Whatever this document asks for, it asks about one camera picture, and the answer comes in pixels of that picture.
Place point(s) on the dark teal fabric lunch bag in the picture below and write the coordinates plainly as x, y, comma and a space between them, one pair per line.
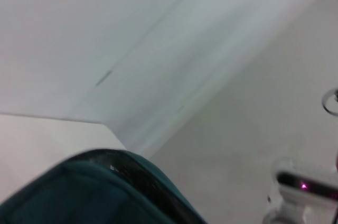
92, 197

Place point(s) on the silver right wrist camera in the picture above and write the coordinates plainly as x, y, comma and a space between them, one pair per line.
303, 184

